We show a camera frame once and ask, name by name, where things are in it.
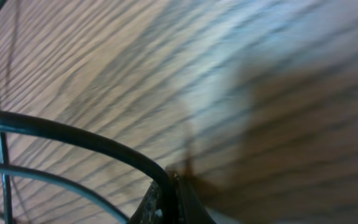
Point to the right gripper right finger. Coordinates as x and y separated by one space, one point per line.
190 208

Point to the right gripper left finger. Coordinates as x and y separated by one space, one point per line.
150 210

